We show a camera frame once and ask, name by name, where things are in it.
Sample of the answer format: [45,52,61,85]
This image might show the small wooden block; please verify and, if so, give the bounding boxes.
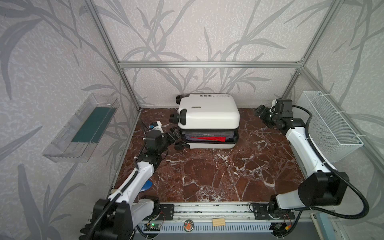
[212,218,226,227]

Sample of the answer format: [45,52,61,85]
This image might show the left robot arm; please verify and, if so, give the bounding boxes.
[79,122,181,240]

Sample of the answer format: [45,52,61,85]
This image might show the white wire mesh basket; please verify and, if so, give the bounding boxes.
[296,91,364,163]

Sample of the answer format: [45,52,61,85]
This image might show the green circuit board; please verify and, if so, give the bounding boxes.
[143,223,163,232]

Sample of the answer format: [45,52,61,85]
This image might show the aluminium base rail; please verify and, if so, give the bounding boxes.
[88,201,340,224]

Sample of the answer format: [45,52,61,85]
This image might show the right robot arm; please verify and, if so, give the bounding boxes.
[254,99,370,220]

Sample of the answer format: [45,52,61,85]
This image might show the grey towel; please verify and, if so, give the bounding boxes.
[182,130,237,138]

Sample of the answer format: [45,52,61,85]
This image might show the black and white suitcase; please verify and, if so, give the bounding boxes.
[169,94,240,150]

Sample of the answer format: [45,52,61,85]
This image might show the purple trousers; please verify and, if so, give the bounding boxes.
[184,135,193,141]

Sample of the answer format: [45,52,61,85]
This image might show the round red green badge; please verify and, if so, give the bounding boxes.
[183,220,195,233]

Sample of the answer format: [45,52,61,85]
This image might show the red t-shirt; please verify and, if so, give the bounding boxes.
[190,137,227,143]

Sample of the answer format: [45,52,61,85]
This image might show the clear plastic wall tray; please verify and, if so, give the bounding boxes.
[42,94,120,163]

